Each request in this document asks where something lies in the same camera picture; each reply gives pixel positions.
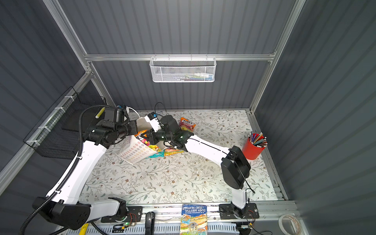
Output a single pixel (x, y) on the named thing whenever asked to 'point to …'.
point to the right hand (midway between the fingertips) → (142, 137)
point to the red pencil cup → (254, 146)
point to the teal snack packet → (159, 154)
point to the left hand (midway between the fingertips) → (135, 125)
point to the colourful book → (194, 220)
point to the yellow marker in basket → (100, 112)
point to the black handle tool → (149, 223)
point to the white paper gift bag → (133, 151)
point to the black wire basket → (56, 135)
